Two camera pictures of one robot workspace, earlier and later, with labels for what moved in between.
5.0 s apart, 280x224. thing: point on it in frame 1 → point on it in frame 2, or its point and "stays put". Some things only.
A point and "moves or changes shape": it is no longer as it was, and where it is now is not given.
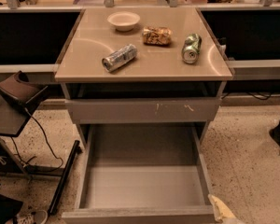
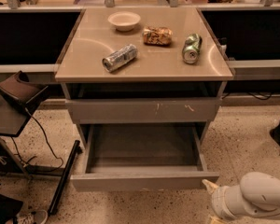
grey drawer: (144, 111) stays put
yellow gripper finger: (222, 213) → (211, 187)
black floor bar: (64, 177) stays put
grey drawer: (142, 174) moves or changes shape
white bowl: (123, 21) stays put
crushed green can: (191, 49) stays put
